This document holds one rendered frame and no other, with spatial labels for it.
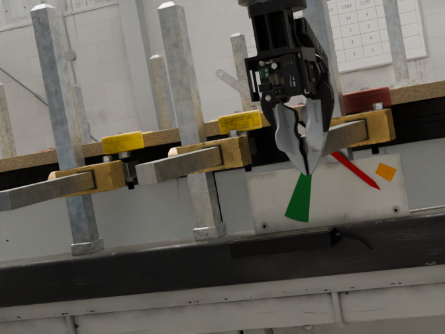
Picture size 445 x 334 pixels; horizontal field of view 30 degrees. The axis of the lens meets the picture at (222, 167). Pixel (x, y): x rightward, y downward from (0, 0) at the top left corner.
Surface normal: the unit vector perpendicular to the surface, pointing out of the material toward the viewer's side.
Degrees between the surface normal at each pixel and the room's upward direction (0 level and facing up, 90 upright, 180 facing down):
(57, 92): 90
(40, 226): 90
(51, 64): 90
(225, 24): 90
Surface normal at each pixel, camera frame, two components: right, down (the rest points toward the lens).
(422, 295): -0.36, 0.11
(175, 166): 0.92, -0.15
